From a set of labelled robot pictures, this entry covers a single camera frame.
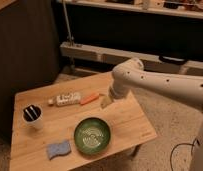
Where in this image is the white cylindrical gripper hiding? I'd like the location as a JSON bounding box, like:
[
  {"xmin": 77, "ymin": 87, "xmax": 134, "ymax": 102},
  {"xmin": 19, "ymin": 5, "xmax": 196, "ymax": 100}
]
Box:
[{"xmin": 100, "ymin": 86, "xmax": 126, "ymax": 109}]

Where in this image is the green ceramic bowl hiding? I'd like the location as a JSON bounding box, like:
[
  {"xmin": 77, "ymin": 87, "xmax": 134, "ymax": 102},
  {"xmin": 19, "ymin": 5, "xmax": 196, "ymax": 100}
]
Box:
[{"xmin": 74, "ymin": 117, "xmax": 111, "ymax": 155}]

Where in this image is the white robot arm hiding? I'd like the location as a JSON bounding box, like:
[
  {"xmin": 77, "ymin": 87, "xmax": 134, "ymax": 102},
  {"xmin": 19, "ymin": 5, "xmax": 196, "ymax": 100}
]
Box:
[{"xmin": 108, "ymin": 58, "xmax": 203, "ymax": 171}]

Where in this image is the orange carrot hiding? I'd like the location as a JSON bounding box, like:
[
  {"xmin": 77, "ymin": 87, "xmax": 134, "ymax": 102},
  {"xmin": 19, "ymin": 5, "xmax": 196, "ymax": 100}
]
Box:
[{"xmin": 80, "ymin": 93, "xmax": 100, "ymax": 105}]

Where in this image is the clear plastic bottle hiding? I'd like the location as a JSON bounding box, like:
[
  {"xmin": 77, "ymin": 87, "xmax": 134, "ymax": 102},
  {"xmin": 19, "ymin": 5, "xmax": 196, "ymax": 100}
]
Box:
[{"xmin": 48, "ymin": 92, "xmax": 81, "ymax": 107}]

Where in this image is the white lower shelf board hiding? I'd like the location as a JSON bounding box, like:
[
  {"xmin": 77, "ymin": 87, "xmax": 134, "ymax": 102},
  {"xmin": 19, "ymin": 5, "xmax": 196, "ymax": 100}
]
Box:
[{"xmin": 60, "ymin": 42, "xmax": 203, "ymax": 76}]

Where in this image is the wooden table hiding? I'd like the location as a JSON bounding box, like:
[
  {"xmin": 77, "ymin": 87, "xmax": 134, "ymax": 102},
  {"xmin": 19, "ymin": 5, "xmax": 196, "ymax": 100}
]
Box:
[{"xmin": 10, "ymin": 73, "xmax": 157, "ymax": 171}]

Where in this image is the blue sponge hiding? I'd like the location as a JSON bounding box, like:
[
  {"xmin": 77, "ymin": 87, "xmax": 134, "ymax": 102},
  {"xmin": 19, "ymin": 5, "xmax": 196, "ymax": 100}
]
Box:
[{"xmin": 46, "ymin": 140, "xmax": 71, "ymax": 160}]

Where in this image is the metal stand pole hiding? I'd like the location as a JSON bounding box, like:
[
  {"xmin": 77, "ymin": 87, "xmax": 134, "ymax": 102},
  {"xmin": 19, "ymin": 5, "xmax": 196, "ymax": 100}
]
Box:
[{"xmin": 62, "ymin": 0, "xmax": 75, "ymax": 73}]

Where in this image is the black object on shelf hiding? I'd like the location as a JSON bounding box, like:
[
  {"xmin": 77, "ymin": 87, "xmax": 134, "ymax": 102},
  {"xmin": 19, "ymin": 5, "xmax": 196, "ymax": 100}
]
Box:
[{"xmin": 159, "ymin": 56, "xmax": 188, "ymax": 65}]

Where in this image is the white cup with black utensils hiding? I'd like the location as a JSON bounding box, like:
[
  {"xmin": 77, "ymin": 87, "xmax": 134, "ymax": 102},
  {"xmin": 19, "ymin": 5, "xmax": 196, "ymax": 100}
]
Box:
[{"xmin": 22, "ymin": 105, "xmax": 43, "ymax": 130}]

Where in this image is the white upper shelf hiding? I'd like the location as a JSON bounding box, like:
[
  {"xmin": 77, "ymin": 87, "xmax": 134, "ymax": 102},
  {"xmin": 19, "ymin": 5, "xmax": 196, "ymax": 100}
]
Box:
[{"xmin": 56, "ymin": 0, "xmax": 203, "ymax": 19}]

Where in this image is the black cable on floor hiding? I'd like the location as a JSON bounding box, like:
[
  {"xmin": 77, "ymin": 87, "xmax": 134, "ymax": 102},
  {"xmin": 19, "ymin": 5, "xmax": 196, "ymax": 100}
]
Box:
[{"xmin": 169, "ymin": 137, "xmax": 200, "ymax": 171}]

